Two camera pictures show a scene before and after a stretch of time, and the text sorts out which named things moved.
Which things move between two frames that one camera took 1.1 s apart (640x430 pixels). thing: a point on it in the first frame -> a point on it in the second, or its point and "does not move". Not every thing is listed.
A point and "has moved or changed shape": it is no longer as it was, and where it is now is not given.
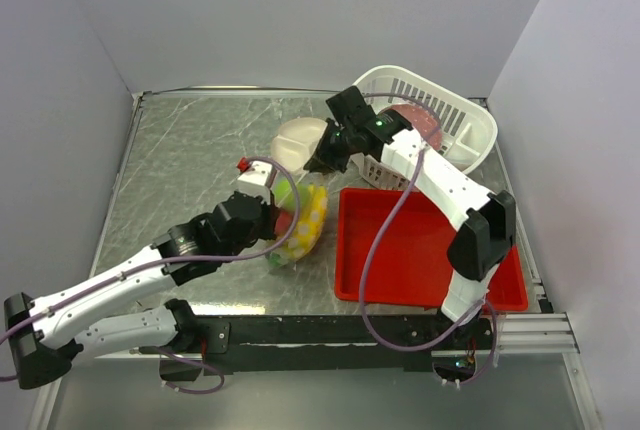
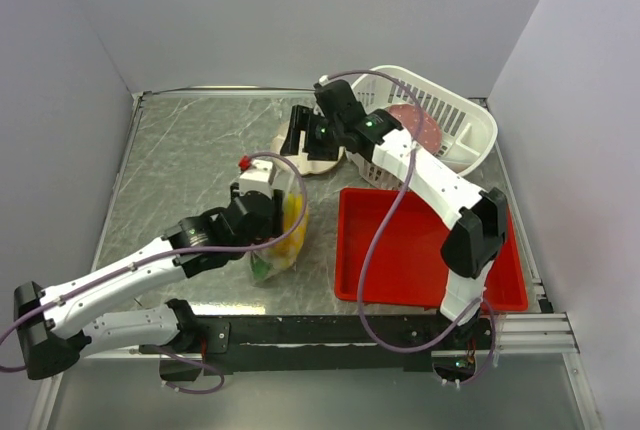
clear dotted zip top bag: [301, 208] has moved or changed shape
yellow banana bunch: [310, 226] -> [284, 253]
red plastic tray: [408, 267] does not move
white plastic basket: [467, 131] does not move
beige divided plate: [295, 140] does not move
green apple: [284, 194] -> [260, 268]
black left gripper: [270, 214] does not move
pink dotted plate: [421, 121] does not move
